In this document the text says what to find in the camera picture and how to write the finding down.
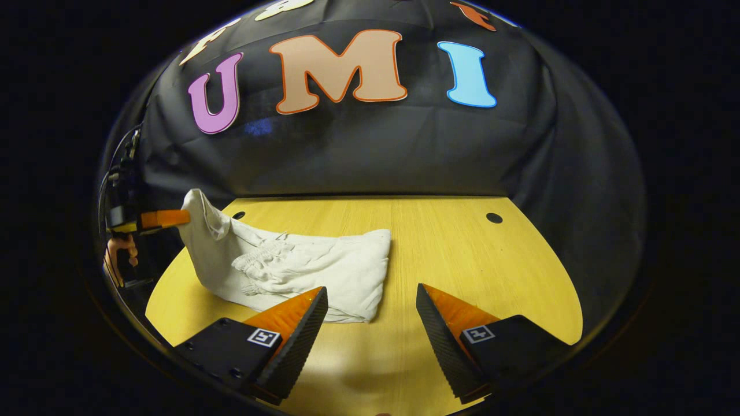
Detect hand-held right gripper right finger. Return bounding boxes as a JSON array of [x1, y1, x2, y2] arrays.
[[415, 283, 573, 405]]

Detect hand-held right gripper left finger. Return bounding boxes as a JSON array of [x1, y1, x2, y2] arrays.
[[172, 286, 329, 406]]

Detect cream white jeans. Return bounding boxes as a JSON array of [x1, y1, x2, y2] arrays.
[[176, 188, 392, 324]]

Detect black backdrop cloth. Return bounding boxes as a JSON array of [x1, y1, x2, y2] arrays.
[[98, 0, 647, 347]]

